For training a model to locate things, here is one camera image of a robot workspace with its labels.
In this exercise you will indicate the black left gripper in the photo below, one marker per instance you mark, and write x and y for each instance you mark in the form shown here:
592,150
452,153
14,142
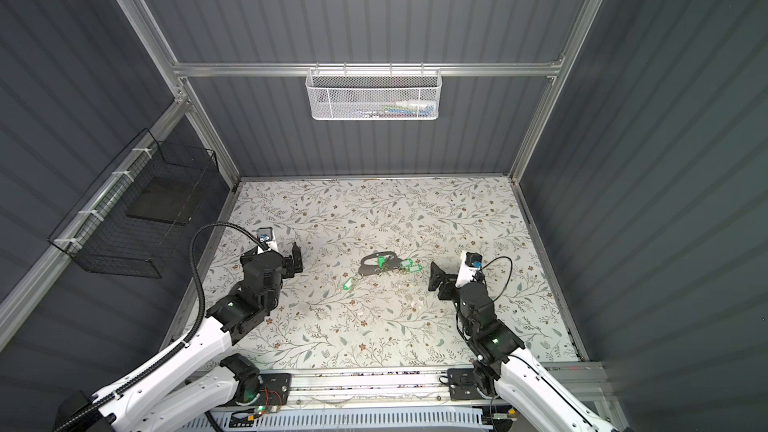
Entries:
296,261

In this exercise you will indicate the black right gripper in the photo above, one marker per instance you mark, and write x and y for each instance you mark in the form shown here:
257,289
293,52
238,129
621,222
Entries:
438,278

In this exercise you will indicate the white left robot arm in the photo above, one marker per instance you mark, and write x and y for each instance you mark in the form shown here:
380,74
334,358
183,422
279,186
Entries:
199,371

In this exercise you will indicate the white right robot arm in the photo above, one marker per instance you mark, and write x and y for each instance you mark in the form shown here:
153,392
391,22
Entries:
504,367

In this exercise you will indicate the black foam pad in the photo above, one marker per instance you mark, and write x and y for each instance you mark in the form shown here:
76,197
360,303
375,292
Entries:
167,200

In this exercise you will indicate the items in white basket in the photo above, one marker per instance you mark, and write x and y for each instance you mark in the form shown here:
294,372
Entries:
413,108

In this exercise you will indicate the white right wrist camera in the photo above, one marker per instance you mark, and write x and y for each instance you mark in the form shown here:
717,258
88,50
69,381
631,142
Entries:
470,269

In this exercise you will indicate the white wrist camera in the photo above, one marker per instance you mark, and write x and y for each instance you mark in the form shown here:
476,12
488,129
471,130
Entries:
266,239
470,269

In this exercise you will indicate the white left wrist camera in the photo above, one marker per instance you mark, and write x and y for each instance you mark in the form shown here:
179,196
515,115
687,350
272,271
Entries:
266,239

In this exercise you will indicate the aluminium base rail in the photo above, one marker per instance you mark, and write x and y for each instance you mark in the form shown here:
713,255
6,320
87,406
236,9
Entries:
422,386

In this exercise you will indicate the white slotted cable duct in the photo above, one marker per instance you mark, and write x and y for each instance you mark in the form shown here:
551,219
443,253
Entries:
355,419

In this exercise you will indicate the white wire mesh basket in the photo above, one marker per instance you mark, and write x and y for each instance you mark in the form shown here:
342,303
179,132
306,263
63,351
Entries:
331,98

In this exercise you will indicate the black wire basket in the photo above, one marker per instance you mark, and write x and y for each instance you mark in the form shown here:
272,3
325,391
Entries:
135,221

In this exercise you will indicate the aluminium frame corner post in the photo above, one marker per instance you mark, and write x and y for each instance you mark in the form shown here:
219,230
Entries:
573,46

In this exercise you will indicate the horizontal aluminium frame bar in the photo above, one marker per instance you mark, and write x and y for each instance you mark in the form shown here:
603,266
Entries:
232,69

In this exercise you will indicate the left side aluminium rail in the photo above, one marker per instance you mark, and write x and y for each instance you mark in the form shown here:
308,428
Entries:
23,299

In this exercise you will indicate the left aluminium frame post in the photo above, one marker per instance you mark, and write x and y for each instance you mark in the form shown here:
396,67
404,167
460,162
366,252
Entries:
149,32

